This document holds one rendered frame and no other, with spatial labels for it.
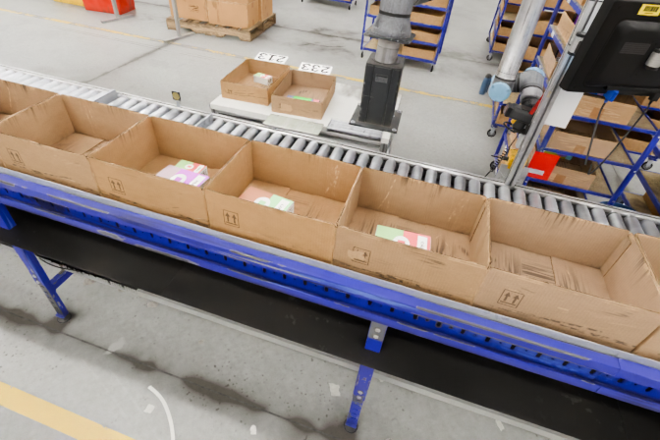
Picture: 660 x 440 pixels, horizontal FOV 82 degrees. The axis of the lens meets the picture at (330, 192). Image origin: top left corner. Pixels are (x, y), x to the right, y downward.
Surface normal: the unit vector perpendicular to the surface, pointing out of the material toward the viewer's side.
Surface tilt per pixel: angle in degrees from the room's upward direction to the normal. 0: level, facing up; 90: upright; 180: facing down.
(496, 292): 90
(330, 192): 89
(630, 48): 94
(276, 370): 0
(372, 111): 90
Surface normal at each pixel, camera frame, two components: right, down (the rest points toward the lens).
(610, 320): -0.29, 0.58
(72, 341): 0.07, -0.78
